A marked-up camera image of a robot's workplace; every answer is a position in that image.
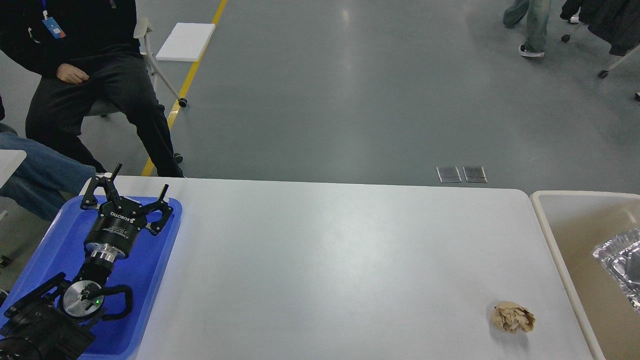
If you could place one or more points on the rolling chair with dark jacket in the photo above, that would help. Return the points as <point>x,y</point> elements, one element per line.
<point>614,21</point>

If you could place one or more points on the aluminium foil tray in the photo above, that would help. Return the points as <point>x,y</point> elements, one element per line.
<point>620,257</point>

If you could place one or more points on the metal floor plate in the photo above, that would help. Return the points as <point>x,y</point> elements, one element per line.
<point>475,174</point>
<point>449,174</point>

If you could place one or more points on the left metal floor plate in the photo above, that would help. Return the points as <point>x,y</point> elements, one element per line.
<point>449,174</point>

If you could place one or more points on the crumpled brown paper ball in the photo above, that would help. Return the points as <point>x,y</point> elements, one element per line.
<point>511,317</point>

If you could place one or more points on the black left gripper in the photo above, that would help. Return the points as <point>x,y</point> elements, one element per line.
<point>115,228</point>

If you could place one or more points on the seated person in black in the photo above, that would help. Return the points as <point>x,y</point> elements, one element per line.
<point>98,59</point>

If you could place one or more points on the blue lanyard badge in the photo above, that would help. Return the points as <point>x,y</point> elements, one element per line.
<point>50,23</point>

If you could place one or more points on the chair with white tablet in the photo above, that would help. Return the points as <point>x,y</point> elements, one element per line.
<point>185,43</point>

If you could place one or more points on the beige plastic bin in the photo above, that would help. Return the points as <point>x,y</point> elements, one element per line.
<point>573,224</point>

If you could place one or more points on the person in blue jeans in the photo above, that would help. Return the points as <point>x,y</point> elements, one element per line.
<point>39,181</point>

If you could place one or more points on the right metal floor plate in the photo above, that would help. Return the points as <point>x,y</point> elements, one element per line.
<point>475,174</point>

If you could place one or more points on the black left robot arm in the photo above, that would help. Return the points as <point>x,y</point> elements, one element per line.
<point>88,291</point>

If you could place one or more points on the standing person in jeans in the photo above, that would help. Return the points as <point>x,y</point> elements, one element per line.
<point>537,14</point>

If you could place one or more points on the blue plastic tray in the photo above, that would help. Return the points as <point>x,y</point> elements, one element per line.
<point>62,250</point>

